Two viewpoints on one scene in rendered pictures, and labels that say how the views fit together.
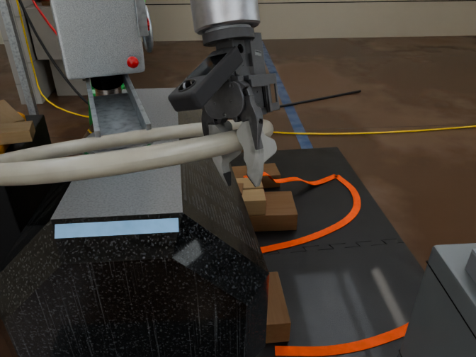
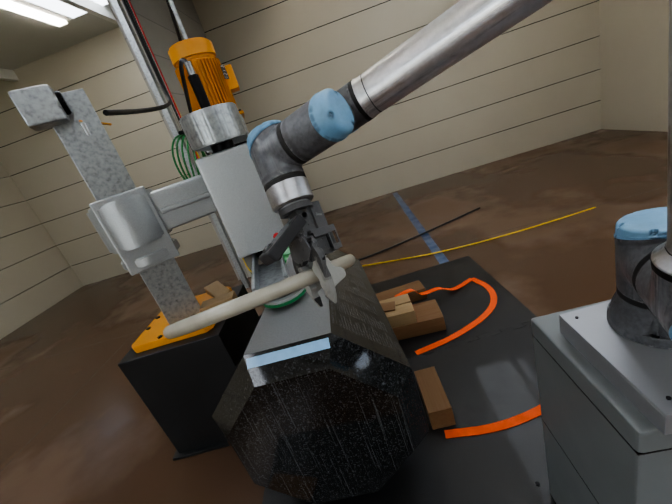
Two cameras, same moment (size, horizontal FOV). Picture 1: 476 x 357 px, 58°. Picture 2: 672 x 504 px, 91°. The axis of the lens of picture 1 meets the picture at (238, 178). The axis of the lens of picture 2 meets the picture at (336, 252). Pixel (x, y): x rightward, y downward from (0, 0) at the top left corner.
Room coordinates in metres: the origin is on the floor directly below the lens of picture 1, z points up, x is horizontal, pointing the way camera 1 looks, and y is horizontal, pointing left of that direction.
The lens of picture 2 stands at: (-0.05, -0.18, 1.56)
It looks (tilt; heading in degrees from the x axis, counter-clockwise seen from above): 21 degrees down; 12
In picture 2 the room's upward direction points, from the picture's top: 19 degrees counter-clockwise
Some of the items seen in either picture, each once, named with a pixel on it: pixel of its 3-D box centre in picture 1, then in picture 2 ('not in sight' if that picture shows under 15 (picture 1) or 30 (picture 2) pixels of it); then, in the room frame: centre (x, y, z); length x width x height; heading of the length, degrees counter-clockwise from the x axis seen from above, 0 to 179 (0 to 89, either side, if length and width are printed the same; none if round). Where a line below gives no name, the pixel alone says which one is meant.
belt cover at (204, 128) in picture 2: not in sight; (223, 135); (1.61, 0.52, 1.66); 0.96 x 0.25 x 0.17; 20
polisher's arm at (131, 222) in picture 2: not in sight; (169, 207); (1.68, 1.02, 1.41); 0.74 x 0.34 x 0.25; 119
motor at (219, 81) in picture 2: not in sight; (208, 84); (1.91, 0.61, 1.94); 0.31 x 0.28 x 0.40; 110
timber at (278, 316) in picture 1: (270, 305); (433, 396); (1.32, -0.14, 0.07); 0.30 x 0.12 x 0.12; 6
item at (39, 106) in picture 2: not in sight; (43, 107); (1.43, 1.19, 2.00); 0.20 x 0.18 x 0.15; 97
